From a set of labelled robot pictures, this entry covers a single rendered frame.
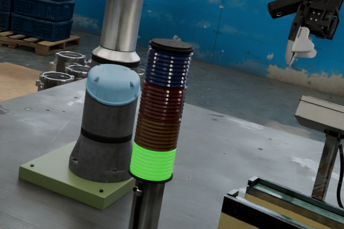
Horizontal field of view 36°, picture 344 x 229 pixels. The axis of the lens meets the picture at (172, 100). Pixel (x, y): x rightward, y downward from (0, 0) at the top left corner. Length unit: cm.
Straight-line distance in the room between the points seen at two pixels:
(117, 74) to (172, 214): 32
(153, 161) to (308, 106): 52
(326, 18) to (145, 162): 67
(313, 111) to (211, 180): 34
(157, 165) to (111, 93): 43
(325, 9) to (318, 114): 25
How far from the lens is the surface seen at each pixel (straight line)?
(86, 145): 118
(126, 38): 125
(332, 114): 115
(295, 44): 124
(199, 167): 141
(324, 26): 126
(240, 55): 668
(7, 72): 375
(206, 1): 678
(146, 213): 77
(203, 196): 126
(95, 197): 113
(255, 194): 107
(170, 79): 68
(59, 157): 128
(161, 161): 72
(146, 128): 71
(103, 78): 113
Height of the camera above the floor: 134
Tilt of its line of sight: 16 degrees down
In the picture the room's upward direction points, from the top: 10 degrees clockwise
